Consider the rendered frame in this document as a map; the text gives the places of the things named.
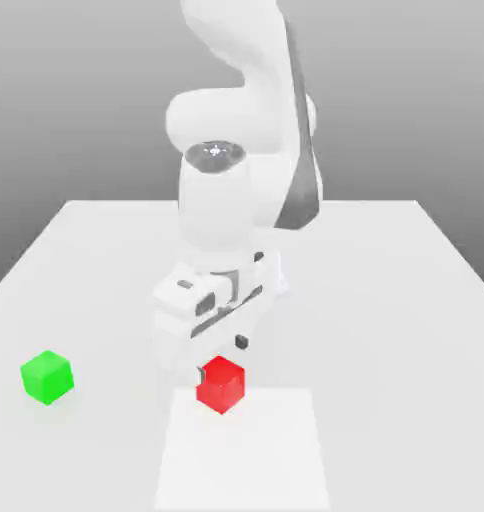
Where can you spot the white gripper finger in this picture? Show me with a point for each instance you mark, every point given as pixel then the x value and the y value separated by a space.
pixel 201 375
pixel 242 342

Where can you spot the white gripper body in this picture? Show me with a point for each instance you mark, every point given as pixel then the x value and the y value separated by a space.
pixel 222 332

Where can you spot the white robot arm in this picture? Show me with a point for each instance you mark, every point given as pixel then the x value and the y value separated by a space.
pixel 226 120

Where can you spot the small red cube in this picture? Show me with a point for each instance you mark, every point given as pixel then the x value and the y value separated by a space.
pixel 222 386

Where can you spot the small green cube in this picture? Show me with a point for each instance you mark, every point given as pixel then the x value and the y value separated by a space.
pixel 47 378

